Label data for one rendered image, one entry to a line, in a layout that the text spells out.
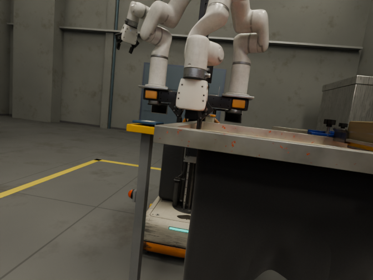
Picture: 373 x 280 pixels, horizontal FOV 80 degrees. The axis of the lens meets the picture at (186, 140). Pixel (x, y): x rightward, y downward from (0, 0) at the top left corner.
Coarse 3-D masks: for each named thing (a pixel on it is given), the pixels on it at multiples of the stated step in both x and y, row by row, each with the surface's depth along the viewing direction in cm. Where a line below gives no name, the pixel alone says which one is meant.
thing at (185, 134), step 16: (160, 128) 47; (176, 128) 47; (192, 128) 72; (208, 128) 100; (224, 128) 99; (240, 128) 97; (256, 128) 96; (176, 144) 47; (192, 144) 46; (208, 144) 46; (224, 144) 45; (240, 144) 44; (256, 144) 44; (272, 144) 43; (288, 144) 43; (304, 144) 42; (336, 144) 90; (288, 160) 43; (304, 160) 42; (320, 160) 42; (336, 160) 41; (352, 160) 41; (368, 160) 40
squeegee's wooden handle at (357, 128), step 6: (354, 126) 78; (360, 126) 74; (366, 126) 71; (372, 126) 68; (354, 132) 77; (360, 132) 74; (366, 132) 70; (372, 132) 67; (348, 138) 81; (354, 138) 77; (360, 138) 73; (366, 138) 70; (372, 138) 67
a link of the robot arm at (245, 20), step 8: (248, 0) 96; (232, 8) 99; (240, 8) 97; (248, 8) 98; (232, 16) 102; (240, 16) 100; (248, 16) 100; (256, 16) 98; (264, 16) 98; (240, 24) 102; (248, 24) 101; (256, 24) 99; (264, 24) 99; (240, 32) 106; (248, 32) 105; (256, 32) 103; (264, 32) 102; (264, 40) 105; (264, 48) 108
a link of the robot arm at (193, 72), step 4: (184, 68) 72; (188, 68) 71; (192, 68) 70; (196, 68) 70; (184, 72) 72; (188, 72) 71; (192, 72) 70; (196, 72) 70; (200, 72) 70; (204, 72) 72; (184, 76) 72; (188, 76) 71; (192, 76) 70; (196, 76) 70; (200, 76) 71; (204, 76) 72; (208, 76) 72
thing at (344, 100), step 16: (352, 80) 514; (368, 80) 496; (336, 96) 581; (352, 96) 510; (368, 96) 503; (320, 112) 662; (336, 112) 571; (352, 112) 511; (368, 112) 506; (320, 128) 648
